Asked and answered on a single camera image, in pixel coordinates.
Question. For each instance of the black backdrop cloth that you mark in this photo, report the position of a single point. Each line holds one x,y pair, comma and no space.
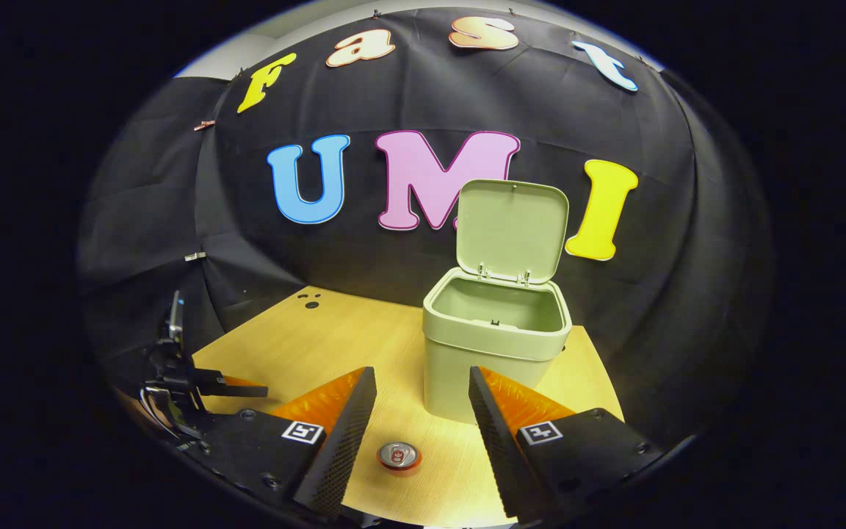
364,257

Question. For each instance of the silver cloth clip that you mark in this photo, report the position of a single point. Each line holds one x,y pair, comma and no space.
195,256

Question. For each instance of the wooden desktop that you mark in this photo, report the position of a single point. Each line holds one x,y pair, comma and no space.
335,338

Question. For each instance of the pink cloth clip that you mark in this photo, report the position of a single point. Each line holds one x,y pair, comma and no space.
204,125

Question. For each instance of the green desktop garbage bin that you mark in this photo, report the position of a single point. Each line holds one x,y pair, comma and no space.
496,353

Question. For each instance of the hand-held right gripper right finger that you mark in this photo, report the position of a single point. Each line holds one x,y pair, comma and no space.
496,441

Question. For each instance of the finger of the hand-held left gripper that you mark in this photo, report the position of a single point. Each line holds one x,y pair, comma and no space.
236,389

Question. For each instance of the red pop can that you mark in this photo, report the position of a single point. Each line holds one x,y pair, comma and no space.
399,457

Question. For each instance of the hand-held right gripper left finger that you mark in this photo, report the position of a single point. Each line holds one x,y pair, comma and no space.
342,441

